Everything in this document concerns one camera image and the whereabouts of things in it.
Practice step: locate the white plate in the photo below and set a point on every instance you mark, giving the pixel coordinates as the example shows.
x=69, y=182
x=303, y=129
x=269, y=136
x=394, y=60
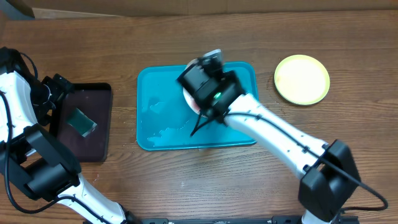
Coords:
x=188, y=98

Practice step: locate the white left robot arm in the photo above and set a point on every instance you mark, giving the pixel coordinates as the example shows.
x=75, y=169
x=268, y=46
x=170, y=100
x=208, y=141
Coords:
x=48, y=128

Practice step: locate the cardboard backdrop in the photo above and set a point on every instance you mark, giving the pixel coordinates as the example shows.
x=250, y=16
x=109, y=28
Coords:
x=204, y=7

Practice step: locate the blue plastic tray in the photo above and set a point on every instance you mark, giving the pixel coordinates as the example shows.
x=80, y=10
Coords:
x=165, y=120

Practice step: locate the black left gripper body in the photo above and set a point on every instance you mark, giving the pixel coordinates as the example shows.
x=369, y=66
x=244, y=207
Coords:
x=45, y=94

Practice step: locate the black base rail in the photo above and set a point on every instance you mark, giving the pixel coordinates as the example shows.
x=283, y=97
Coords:
x=284, y=219

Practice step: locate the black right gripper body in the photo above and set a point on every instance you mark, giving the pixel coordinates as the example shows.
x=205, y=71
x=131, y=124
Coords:
x=233, y=74

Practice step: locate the yellow-green plate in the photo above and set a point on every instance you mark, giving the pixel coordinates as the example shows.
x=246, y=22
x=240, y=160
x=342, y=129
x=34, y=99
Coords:
x=302, y=80

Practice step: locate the black water tray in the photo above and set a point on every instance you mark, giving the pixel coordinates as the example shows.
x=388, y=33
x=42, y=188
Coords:
x=95, y=101

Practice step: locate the green and yellow sponge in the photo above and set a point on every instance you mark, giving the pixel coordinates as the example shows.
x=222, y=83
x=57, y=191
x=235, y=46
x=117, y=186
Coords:
x=81, y=123

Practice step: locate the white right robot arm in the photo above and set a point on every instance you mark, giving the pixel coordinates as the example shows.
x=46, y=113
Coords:
x=327, y=172

